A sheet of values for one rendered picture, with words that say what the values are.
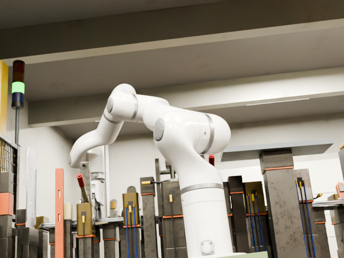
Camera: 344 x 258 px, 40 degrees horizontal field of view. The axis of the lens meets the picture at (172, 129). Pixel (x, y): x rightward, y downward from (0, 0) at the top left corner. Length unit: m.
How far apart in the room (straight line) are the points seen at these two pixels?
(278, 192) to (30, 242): 0.99
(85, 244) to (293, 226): 0.73
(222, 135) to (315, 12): 4.79
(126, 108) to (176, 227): 0.44
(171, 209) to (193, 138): 0.38
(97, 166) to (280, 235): 0.84
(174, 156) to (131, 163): 9.37
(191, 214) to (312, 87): 7.17
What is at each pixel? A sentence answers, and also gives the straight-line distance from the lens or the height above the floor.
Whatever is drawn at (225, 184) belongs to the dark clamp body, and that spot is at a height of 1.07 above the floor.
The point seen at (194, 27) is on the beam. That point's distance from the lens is 5.90.
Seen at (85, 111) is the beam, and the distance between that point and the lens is 8.43.
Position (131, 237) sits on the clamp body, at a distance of 1.70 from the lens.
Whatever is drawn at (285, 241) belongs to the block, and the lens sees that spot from 1.58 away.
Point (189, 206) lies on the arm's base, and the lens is 1.27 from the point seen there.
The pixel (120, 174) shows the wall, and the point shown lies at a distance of 10.66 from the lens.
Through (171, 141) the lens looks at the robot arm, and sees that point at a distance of 1.27.
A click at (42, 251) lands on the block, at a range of 2.11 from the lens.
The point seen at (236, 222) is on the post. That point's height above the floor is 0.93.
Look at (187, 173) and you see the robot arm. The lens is 1.28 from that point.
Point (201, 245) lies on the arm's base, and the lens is 1.24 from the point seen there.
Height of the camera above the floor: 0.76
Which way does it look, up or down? 18 degrees up
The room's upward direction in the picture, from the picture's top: 4 degrees counter-clockwise
